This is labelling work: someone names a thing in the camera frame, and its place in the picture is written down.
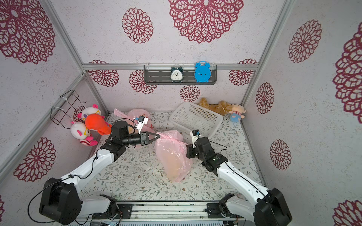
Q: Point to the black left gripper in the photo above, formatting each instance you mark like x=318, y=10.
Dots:
x=144, y=138

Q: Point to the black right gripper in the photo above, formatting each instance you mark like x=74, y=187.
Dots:
x=191, y=151

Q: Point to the pink plastic bag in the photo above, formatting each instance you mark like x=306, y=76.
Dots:
x=133, y=115
x=171, y=152

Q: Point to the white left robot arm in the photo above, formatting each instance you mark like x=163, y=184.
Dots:
x=60, y=198

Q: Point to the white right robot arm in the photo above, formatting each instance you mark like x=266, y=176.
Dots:
x=249, y=192

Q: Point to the white plastic lattice basket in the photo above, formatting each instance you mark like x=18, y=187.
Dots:
x=189, y=116

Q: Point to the brown plush teddy bear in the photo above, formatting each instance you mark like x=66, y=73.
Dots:
x=221, y=108

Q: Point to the small doll blue outfit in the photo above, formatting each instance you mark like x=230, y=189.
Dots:
x=236, y=113

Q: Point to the orange plush dinosaur toy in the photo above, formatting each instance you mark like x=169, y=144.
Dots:
x=96, y=123

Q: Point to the white plush toy yellow glasses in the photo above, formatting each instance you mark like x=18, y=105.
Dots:
x=82, y=112

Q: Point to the white pink striped plush toy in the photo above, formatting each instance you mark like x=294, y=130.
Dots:
x=83, y=134

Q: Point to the dark green alarm clock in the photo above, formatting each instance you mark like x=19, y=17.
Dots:
x=176, y=74

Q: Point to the blue alarm clock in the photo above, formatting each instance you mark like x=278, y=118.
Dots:
x=202, y=72

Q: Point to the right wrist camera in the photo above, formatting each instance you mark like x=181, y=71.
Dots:
x=194, y=137

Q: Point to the grey wall shelf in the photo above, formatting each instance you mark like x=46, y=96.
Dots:
x=161, y=76

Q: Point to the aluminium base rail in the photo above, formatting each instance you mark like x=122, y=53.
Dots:
x=185, y=213

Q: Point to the black wire wall rack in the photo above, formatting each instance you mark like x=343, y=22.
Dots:
x=67, y=113

